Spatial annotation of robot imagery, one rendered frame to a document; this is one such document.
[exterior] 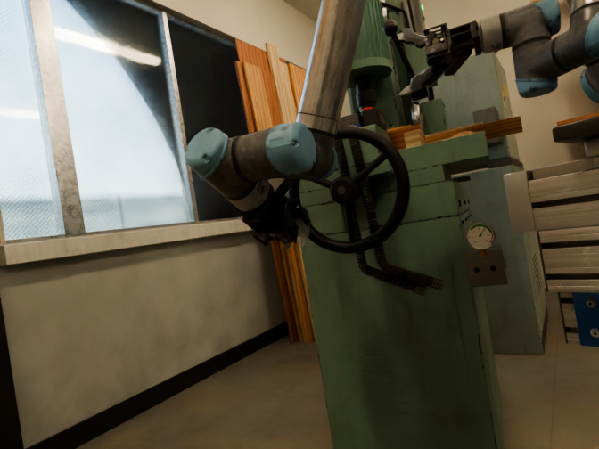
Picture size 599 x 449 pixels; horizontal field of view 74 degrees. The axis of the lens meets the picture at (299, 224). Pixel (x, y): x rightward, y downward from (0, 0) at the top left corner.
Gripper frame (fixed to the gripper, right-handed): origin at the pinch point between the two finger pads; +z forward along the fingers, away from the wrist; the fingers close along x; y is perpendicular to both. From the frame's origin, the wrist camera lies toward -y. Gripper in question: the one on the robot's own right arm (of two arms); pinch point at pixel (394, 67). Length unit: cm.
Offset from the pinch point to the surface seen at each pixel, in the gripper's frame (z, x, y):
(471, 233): -12.5, 44.3, 2.0
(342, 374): 26, 80, -8
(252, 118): 118, -52, -126
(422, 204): -2.1, 35.5, -3.4
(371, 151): 6.7, 22.0, 7.5
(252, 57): 122, -102, -139
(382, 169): 4.5, 26.9, 7.0
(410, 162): -0.5, 24.5, -2.3
